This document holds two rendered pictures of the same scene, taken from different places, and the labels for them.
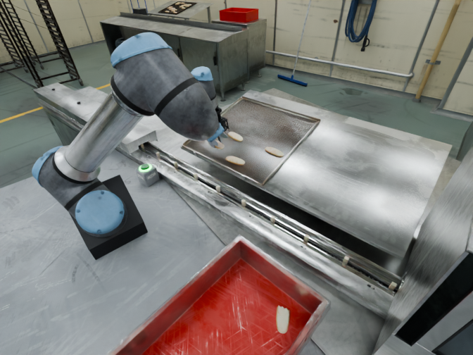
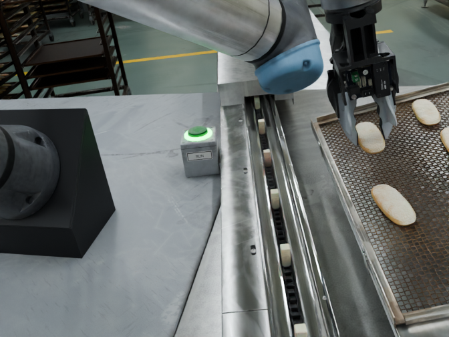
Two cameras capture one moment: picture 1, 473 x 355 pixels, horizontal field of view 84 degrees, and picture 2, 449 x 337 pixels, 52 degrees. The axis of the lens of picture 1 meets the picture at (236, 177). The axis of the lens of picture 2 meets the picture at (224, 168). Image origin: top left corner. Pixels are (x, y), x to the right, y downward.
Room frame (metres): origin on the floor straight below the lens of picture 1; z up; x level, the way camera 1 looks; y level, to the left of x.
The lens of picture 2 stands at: (0.48, -0.26, 1.29)
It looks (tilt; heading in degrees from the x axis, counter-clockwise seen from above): 30 degrees down; 51
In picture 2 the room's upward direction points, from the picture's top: 7 degrees counter-clockwise
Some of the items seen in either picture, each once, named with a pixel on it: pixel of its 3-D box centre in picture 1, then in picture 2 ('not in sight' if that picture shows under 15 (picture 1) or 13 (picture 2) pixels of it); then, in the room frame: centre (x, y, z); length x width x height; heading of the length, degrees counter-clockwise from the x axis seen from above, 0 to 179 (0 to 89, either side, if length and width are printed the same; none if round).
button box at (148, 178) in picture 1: (148, 177); (203, 158); (0.96, 0.41, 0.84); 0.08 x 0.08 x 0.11; 48
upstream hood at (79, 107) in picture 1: (86, 110); (244, 28); (1.61, 0.95, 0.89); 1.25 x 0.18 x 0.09; 48
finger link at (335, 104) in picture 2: not in sight; (343, 88); (1.01, 0.11, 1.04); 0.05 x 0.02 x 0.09; 134
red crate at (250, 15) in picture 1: (238, 14); not in sight; (4.70, -0.16, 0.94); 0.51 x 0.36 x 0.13; 52
